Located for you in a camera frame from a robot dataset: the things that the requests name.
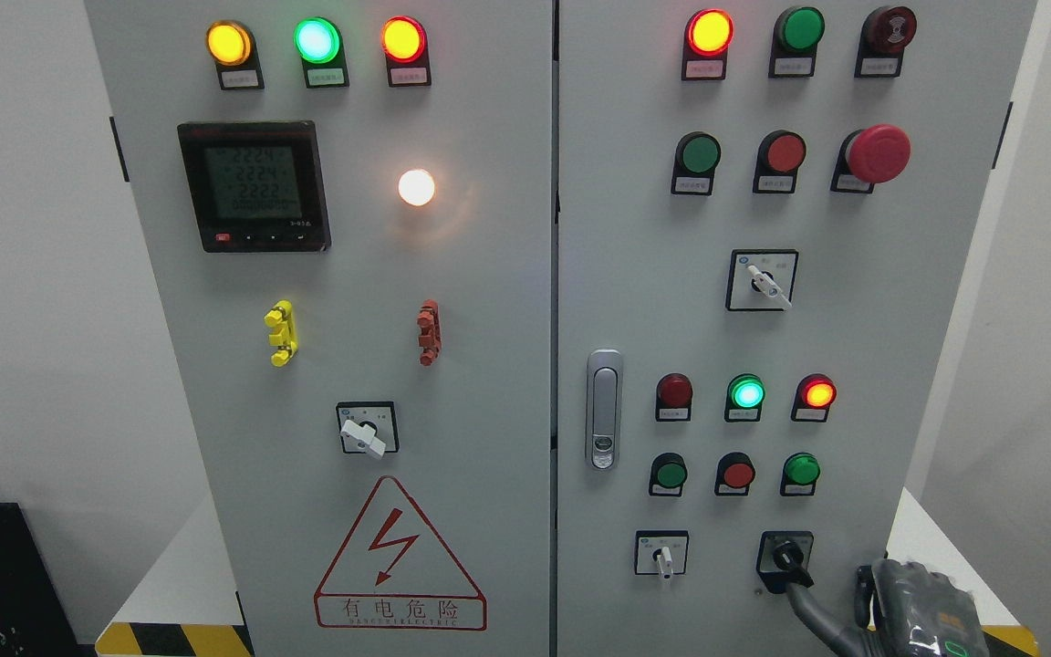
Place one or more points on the green push button upper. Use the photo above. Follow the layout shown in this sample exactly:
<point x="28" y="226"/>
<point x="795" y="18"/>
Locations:
<point x="695" y="161"/>

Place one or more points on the red terminal connector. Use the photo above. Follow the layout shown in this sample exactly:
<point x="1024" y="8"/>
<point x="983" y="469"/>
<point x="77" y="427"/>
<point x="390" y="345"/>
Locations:
<point x="428" y="321"/>

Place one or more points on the lit green indicator light middle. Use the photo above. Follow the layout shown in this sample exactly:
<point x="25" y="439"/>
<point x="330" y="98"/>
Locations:
<point x="744" y="399"/>

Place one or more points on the yellow indicator light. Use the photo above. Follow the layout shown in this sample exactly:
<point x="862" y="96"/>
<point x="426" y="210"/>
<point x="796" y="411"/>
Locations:
<point x="233" y="49"/>

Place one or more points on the green push button lower left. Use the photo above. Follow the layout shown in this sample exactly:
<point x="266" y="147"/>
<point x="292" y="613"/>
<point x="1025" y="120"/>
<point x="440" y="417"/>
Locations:
<point x="668" y="473"/>

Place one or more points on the silver door handle lock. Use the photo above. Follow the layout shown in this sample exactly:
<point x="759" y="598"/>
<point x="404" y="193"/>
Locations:
<point x="604" y="371"/>

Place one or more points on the white selector switch left door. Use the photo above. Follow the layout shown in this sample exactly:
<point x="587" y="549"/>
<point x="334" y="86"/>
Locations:
<point x="368" y="427"/>

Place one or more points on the dark red indicator light left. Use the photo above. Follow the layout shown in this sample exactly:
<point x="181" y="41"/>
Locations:
<point x="674" y="393"/>

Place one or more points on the grey cabinet door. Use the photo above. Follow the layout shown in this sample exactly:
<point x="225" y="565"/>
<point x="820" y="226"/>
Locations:
<point x="474" y="426"/>
<point x="646" y="272"/>

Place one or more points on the red electrical hazard sticker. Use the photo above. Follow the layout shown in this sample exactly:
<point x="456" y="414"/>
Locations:
<point x="394" y="572"/>

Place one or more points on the red push button upper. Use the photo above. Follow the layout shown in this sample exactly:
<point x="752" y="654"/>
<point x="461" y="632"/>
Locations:
<point x="777" y="164"/>

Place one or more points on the white selector switch lower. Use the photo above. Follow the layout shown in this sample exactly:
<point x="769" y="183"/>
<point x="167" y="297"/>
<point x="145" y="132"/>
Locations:
<point x="661" y="554"/>

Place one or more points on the red push button lower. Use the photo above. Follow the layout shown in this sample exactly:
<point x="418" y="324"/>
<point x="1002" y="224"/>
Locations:
<point x="734" y="475"/>

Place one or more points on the red emergency stop button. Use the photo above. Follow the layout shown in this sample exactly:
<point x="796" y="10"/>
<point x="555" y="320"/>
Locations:
<point x="877" y="154"/>

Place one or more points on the grey right cabinet door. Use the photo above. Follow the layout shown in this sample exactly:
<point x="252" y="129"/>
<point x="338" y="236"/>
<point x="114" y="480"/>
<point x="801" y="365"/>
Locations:
<point x="646" y="272"/>

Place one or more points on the white platform with hazard stripes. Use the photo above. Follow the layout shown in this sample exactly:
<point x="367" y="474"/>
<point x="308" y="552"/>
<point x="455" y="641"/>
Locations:
<point x="187" y="604"/>

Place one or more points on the red push button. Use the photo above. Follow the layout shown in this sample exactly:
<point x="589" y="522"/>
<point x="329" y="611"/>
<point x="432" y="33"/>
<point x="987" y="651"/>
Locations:
<point x="734" y="475"/>
<point x="777" y="164"/>

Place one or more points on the green indicator light top right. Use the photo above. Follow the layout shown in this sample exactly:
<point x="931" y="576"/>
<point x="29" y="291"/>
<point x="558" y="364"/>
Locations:
<point x="796" y="35"/>

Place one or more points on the white indicator light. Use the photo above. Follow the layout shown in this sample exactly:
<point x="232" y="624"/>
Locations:
<point x="416" y="187"/>

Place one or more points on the grey left cabinet door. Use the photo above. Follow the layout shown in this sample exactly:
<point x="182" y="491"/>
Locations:
<point x="474" y="426"/>

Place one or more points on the red indicator light top left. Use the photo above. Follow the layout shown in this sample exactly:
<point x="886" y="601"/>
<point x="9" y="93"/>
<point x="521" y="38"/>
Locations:
<point x="404" y="42"/>

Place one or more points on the white selector switch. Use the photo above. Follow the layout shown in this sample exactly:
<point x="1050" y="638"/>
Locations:
<point x="761" y="280"/>
<point x="661" y="554"/>

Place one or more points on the black digital power meter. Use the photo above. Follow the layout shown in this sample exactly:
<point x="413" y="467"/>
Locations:
<point x="256" y="185"/>

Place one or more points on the green indicator light top left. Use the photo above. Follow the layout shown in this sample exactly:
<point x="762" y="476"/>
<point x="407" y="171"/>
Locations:
<point x="322" y="53"/>

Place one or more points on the red indicator light top right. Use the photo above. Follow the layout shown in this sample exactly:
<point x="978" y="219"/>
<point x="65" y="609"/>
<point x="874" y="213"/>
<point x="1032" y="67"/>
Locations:
<point x="707" y="37"/>

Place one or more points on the black knob selector switch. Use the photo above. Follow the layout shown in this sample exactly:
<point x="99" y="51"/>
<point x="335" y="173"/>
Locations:
<point x="783" y="559"/>

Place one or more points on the yellow terminal connector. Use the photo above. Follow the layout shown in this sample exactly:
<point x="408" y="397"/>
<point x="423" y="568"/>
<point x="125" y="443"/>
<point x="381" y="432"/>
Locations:
<point x="282" y="333"/>

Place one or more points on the white selector switch upper right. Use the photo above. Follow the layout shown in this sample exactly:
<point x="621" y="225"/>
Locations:
<point x="761" y="280"/>

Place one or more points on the green illuminated push button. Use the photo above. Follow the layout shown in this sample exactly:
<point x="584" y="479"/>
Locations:
<point x="801" y="472"/>

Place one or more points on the dark red buzzer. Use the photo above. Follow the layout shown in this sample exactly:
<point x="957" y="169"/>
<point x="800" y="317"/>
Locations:
<point x="885" y="34"/>

